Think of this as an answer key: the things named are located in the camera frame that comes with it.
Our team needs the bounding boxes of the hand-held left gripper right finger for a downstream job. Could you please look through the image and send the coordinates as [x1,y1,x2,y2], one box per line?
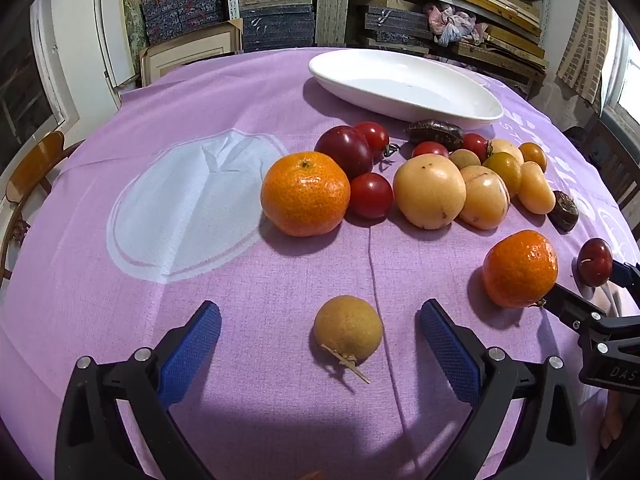
[419,299,588,480]

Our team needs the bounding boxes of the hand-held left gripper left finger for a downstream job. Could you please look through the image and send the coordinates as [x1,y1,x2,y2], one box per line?
[54,300,223,480]

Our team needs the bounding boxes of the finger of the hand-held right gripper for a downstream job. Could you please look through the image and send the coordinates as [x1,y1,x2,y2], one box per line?
[542,283,640,356]
[611,260,640,303]

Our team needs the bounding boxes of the small dark red plum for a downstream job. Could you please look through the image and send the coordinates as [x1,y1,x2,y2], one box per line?
[576,238,614,288]

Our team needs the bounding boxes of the mandarin orange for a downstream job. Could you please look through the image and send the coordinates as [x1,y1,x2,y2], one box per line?
[260,151,352,237]
[481,230,559,310]

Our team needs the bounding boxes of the small dark water chestnut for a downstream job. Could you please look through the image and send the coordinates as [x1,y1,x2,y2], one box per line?
[546,190,580,233]

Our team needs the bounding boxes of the oval yellow orange fruit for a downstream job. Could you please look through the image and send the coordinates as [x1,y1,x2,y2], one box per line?
[516,161,557,216]

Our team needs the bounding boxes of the yellow fruit with brown mark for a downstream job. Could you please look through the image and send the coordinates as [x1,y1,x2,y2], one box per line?
[457,165,511,231]

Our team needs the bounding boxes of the large round yellow fruit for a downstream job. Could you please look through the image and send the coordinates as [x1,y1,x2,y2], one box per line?
[392,155,467,231]

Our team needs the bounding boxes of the large dark red plum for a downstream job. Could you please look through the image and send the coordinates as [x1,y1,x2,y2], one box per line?
[314,125,375,180]

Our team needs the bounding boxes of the white oval plate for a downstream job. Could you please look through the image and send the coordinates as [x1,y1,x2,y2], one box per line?
[308,49,504,131]

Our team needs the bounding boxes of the person's right hand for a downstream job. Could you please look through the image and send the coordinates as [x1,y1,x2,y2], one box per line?
[597,390,628,453]

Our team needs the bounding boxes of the purple printed tablecloth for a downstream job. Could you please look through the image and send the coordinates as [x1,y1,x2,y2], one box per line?
[0,47,640,480]

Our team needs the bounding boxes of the dark wooden chair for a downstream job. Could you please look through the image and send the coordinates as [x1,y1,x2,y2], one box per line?
[585,120,640,211]

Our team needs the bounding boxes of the bright window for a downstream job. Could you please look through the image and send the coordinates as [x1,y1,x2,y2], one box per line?
[600,10,640,126]

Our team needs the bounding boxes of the light wooden chair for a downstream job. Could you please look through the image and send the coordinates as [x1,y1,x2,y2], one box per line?
[0,130,86,281]

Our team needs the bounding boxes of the brick pattern curtain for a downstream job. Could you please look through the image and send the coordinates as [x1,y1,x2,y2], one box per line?
[556,0,613,111]

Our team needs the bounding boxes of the stack of flat wooden boxes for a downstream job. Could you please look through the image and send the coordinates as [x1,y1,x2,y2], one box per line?
[440,0,548,81]

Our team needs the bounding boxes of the framed picture in cardboard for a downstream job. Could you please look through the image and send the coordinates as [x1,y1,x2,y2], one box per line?
[140,22,243,86]

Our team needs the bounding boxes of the pink white cloth bundle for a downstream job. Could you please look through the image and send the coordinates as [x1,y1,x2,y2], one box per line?
[424,2,488,48]

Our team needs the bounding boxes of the white framed window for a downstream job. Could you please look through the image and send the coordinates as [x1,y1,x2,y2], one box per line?
[0,0,81,161]

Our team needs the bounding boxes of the dark boxes with ribbons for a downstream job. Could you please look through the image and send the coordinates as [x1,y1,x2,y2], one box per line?
[364,5,436,46]

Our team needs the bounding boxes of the white board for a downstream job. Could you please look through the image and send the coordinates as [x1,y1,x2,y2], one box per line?
[94,0,138,88]

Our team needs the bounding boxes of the stack of dark blue boxes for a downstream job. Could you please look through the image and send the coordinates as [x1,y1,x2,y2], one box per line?
[239,5,316,53]

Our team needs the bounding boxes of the stack of floral blue boxes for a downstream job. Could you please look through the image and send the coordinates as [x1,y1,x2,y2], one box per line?
[141,0,226,46]

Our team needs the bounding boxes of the upright woven boxes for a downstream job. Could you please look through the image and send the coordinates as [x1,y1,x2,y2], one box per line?
[315,0,349,47]

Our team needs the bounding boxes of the green marbled board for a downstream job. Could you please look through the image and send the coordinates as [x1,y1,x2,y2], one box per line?
[120,0,151,48]

